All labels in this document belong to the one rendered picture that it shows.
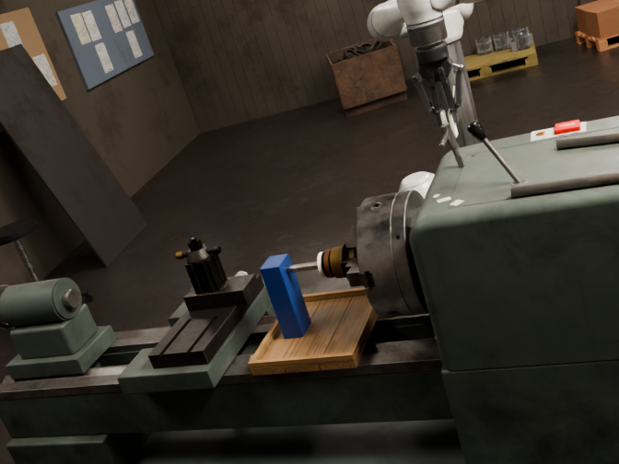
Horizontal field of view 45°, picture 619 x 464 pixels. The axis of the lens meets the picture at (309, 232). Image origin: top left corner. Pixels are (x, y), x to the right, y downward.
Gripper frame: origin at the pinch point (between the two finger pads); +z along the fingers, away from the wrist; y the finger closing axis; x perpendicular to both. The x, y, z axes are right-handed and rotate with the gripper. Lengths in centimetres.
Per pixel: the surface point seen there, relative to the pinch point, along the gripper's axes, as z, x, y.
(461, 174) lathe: 10.3, 9.3, -2.2
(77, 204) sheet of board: 85, -283, 363
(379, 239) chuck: 17.7, 24.2, 17.3
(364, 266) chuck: 22.8, 27.1, 21.9
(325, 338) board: 47, 18, 42
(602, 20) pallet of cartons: 107, -641, -42
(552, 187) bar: 8.8, 30.4, -23.9
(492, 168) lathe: 10.3, 9.1, -9.4
